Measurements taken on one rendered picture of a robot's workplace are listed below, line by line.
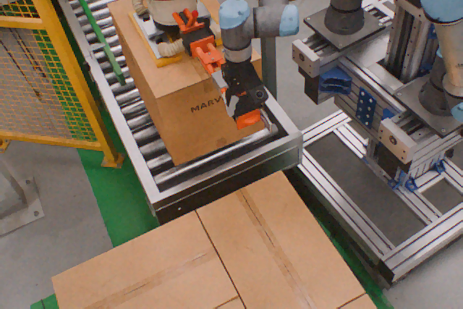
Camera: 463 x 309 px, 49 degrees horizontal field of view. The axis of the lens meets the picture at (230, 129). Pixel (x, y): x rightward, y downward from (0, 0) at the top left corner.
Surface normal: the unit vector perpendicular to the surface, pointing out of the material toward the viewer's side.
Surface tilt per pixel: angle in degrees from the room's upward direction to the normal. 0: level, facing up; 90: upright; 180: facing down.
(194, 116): 90
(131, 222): 0
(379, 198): 0
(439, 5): 83
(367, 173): 0
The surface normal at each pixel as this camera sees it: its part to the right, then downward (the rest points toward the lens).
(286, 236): -0.09, -0.63
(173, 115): 0.42, 0.68
